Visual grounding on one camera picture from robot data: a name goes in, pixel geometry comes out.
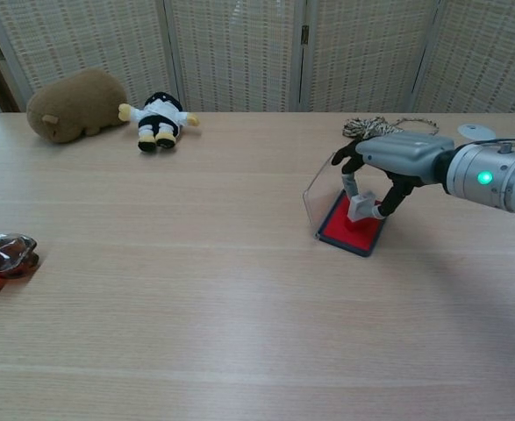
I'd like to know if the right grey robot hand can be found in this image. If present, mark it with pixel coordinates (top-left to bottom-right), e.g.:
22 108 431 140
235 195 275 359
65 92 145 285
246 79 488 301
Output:
331 130 455 218

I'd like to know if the white and red stamp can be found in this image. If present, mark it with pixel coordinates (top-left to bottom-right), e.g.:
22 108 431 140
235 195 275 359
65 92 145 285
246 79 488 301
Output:
346 190 377 233

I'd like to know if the red ink pad clear lid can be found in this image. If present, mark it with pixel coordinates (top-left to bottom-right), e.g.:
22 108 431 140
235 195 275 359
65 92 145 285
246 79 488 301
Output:
303 148 388 259

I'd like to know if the white round grommet cover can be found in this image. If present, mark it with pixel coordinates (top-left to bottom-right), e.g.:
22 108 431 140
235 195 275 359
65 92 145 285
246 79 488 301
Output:
457 123 496 142

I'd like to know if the woven folding screen panel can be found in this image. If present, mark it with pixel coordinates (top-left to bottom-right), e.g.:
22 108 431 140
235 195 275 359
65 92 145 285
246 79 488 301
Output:
0 0 183 114
300 0 442 114
410 0 515 115
162 0 309 114

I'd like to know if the black and white plush doll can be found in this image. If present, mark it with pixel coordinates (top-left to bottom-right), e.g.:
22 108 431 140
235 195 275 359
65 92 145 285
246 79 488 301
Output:
118 90 201 153

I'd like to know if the brown capybara plush toy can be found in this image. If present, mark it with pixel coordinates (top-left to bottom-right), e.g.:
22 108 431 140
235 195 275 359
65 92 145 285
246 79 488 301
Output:
25 68 129 145

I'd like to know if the dark sausage snack package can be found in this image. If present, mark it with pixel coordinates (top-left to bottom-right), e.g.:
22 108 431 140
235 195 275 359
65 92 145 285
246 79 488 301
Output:
0 232 40 278

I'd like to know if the coiled speckled rope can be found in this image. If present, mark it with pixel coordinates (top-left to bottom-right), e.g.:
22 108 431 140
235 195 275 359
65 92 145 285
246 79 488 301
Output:
342 115 440 138

